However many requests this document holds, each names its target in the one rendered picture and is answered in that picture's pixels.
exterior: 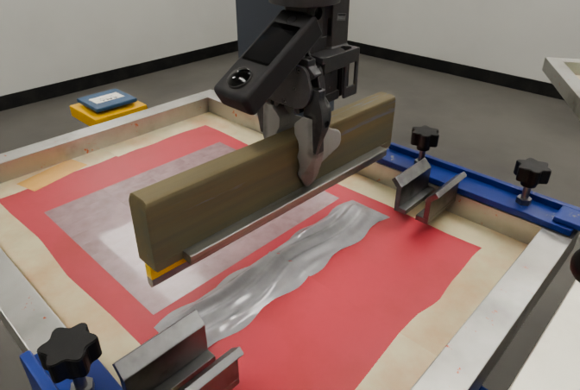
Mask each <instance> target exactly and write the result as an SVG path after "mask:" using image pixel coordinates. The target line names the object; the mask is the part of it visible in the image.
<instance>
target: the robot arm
mask: <svg viewBox="0 0 580 390"><path fill-rule="evenodd" d="M268 1H269V2H270V3H272V4H275V5H280V6H285V9H284V10H282V11H281V12H280V13H279V14H278V16H277V17H275V19H274V20H273V21H272V22H271V23H270V24H269V25H268V26H267V27H266V28H265V29H264V31H263V32H262V33H261V34H260V35H259V36H258V37H257V39H256V40H255V41H254V42H253V43H252V44H251V45H250V47H249V48H248V49H247V50H246V51H245V52H244V53H243V55H242V56H241V57H240V58H239V59H238V60H237V61H236V63H235V64H234V65H233V66H232V67H231V68H230V70H229V71H228V72H227V73H226V74H225V75H224V76H223V77H222V78H221V79H220V80H219V81H218V82H217V83H216V85H215V86H214V91H215V93H216V94H217V96H218V98H219V99H220V101H221V102H222V103H223V104H225V105H227V106H230V107H231V108H234V109H236V110H240V111H242V112H244V113H247V114H249V115H255V114H256V113H257V116H258V121H259V124H260V129H261V132H262V133H263V137H264V139H265V138H267V137H270V136H271V135H275V134H278V133H280V132H281V131H284V130H286V129H290V128H292V127H294V134H295V136H296V138H297V140H298V144H299V152H298V155H297V158H298V161H299V171H298V172H297V175H298V177H299V179H300V180H301V182H302V183H303V185H304V186H305V187H308V186H310V185H311V184H312V182H313V181H314V180H315V179H316V177H317V175H318V171H319V169H320V167H321V162H322V161H323V160H325V159H326V158H327V157H328V156H329V155H330V154H331V153H332V152H333V151H334V150H335V149H336V148H337V147H338V146H339V144H340V141H341V133H340V131H339V130H338V129H333V128H330V127H329V126H330V123H331V106H330V104H329V102H331V101H333V100H336V99H338V98H339V97H340V96H342V98H347V97H349V96H351V95H354V94H356V89H357V77H358V65H359V53H360V47H355V46H351V45H349V44H348V42H347V40H348V25H349V10H350V0H268ZM352 62H355V66H354V79H353V85H349V86H348V83H349V69H350V63H352ZM293 110H294V111H295V113H296V114H299V113H302V112H304V115H303V116H304V117H302V116H296V115H294V113H293Z"/></svg>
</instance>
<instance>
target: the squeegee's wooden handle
mask: <svg viewBox="0 0 580 390"><path fill-rule="evenodd" d="M394 108H395V97H394V96H393V95H392V94H388V93H386V92H382V91H380V92H377V93H376V94H373V95H371V96H369V97H366V98H363V99H361V100H358V101H356V102H354V103H352V104H348V105H345V106H344V107H342V108H339V109H337V110H334V111H332V112H331V123H330V126H329V127H330V128H333V129H338V130H339V131H340V133H341V141H340V144H339V146H338V147H337V148H336V149H335V150H334V151H333V152H332V153H331V154H330V155H329V156H328V157H327V158H326V159H325V160H323V161H322V162H321V167H320V169H319V171H318V175H317V177H316V179H318V178H320V177H322V176H324V175H326V174H327V173H330V172H331V171H333V170H335V169H337V168H339V167H341V166H343V165H345V164H346V163H348V162H350V161H352V160H354V159H356V158H358V157H359V156H361V155H363V154H366V153H367V152H369V151H371V150H372V149H374V148H377V147H379V146H380V147H383V148H387V147H389V146H390V144H391V136H392V129H393V122H394ZM298 152H299V144H298V140H297V138H296V136H295V134H294V127H292V128H290V129H286V130H284V131H281V132H280V133H278V134H275V135H271V136H270V137H267V138H265V139H262V140H260V141H258V142H254V143H252V144H250V145H248V146H246V147H243V148H239V149H238V150H235V151H233V152H230V153H228V154H225V155H222V156H220V157H218V158H216V159H214V160H210V161H207V162H206V163H203V164H201V165H198V166H196V167H193V168H191V169H188V170H186V171H184V172H182V173H178V174H175V175H174V176H171V177H169V178H166V179H163V180H161V181H159V182H156V183H154V184H152V185H150V186H146V187H143V188H142V189H139V190H137V191H134V192H132V193H130V194H129V207H130V212H131V216H132V222H133V226H134V231H135V236H136V244H137V249H138V254H139V258H140V259H141V260H142V261H144V262H145V263H146V264H147V265H148V266H150V267H151V268H152V269H153V270H154V271H155V272H157V273H158V272H160V271H161V270H163V269H165V268H166V267H169V266H171V265H173V264H174V263H175V262H177V261H180V260H182V259H184V255H183V250H184V249H186V248H189V247H191V246H192V245H193V244H195V243H197V242H200V241H202V240H204V239H205V238H207V237H208V236H211V235H213V234H215V233H217V232H219V231H220V230H222V229H224V228H226V227H228V226H230V225H232V224H233V223H235V222H237V221H239V220H241V219H243V218H245V217H247V216H248V215H250V214H252V213H254V212H256V211H258V210H260V209H262V208H263V207H265V206H267V205H269V204H272V203H273V202H275V201H276V200H278V199H280V198H283V197H285V196H286V195H288V194H290V193H291V192H294V191H296V190H298V189H300V188H301V187H303V186H304V185H303V183H302V182H301V180H300V179H299V177H298V175H297V172H298V171H299V161H298V158H297V155H298ZM316 179H315V180H316Z"/></svg>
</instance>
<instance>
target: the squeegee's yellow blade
mask: <svg viewBox="0 0 580 390"><path fill-rule="evenodd" d="M184 262H186V260H185V259H182V260H180V261H177V262H175V263H174V264H173V265H171V266H169V267H166V268H165V269H163V270H161V271H160V272H158V273H157V272H155V271H154V270H153V269H152V268H151V267H150V266H148V265H147V264H146V263H145V268H146V273H147V276H148V277H149V278H150V279H151V280H154V279H156V278H158V277H159V276H161V275H163V274H165V273H166V272H168V271H170V270H172V269H174V268H175V267H177V266H179V265H181V264H182V263H184Z"/></svg>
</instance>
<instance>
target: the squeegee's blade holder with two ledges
mask: <svg viewBox="0 0 580 390"><path fill-rule="evenodd" d="M386 154H387V149H386V148H383V147H380V146H379V147H377V148H374V149H372V150H371V151H369V152H367V153H366V154H363V155H361V156H359V157H358V158H356V159H354V160H352V161H350V162H348V163H346V164H345V165H343V166H341V167H339V168H337V169H335V170H333V171H331V172H330V173H327V174H326V175H324V176H322V177H320V178H318V179H316V180H314V181H313V182H312V184H311V185H310V186H308V187H305V186H303V187H301V188H300V189H298V190H296V191H294V192H291V193H290V194H288V195H286V196H285V197H283V198H280V199H278V200H276V201H275V202H273V203H272V204H269V205H267V206H265V207H263V208H262V209H260V210H258V211H256V212H254V213H252V214H250V215H248V216H247V217H245V218H243V219H241V220H239V221H237V222H235V223H233V224H232V225H230V226H228V227H226V228H224V229H222V230H220V231H219V232H217V233H215V234H213V235H211V236H208V237H207V238H205V239H204V240H202V241H200V242H197V243H195V244H193V245H192V246H191V247H189V248H186V249H184V250H183V255H184V259H185V260H186V261H188V262H189V263H190V264H193V263H195V262H197V261H199V260H201V259H203V258H205V257H206V256H207V255H210V254H212V253H213V252H215V251H217V250H219V249H221V248H222V247H224V246H226V245H227V244H229V243H231V242H234V241H235V240H236V239H238V238H240V237H241V236H244V235H246V234H248V233H249V232H250V231H252V230H254V229H256V228H258V227H260V226H262V225H263V224H265V223H267V222H269V221H270V220H272V219H274V218H276V217H278V216H279V215H281V214H283V213H284V212H286V211H289V210H290V209H292V208H293V207H295V206H297V205H298V204H301V203H303V202H304V201H306V200H307V199H309V198H311V197H313V196H315V195H317V194H318V193H320V192H322V191H324V190H325V189H327V188H329V187H331V186H333V185H335V184H336V183H338V182H339V181H341V180H343V179H345V178H347V177H349V176H351V175H352V174H353V173H356V172H358V171H359V170H361V169H363V168H365V167H366V166H368V165H370V164H372V163H373V162H375V161H377V160H379V159H380V158H382V157H384V156H386Z"/></svg>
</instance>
